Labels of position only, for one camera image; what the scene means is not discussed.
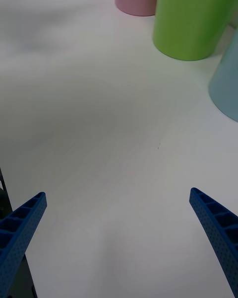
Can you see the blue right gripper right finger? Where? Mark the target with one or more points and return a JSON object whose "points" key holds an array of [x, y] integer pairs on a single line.
{"points": [[210, 231]]}

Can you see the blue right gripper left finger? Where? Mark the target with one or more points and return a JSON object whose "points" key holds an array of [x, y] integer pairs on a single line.
{"points": [[27, 233]]}

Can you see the pale blue plastic bin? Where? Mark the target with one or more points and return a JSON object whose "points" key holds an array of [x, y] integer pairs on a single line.
{"points": [[228, 84]]}

